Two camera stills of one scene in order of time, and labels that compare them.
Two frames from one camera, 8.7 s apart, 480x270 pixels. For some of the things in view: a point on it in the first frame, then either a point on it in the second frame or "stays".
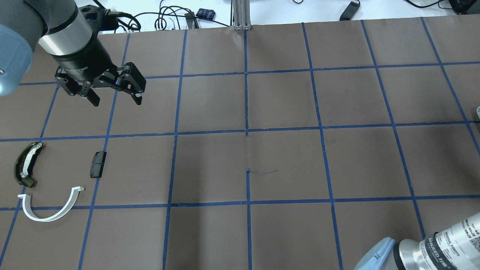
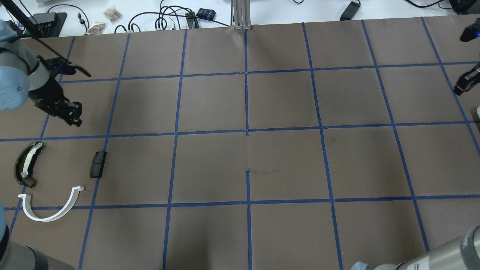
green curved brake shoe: [24, 162] stays
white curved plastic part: [27, 205] stays
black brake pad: [97, 164] stays
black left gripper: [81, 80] -> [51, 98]
